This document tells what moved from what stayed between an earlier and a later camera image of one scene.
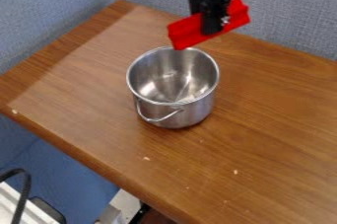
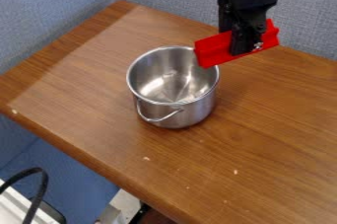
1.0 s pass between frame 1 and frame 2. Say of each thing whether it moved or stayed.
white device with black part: stayed
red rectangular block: moved
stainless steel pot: stayed
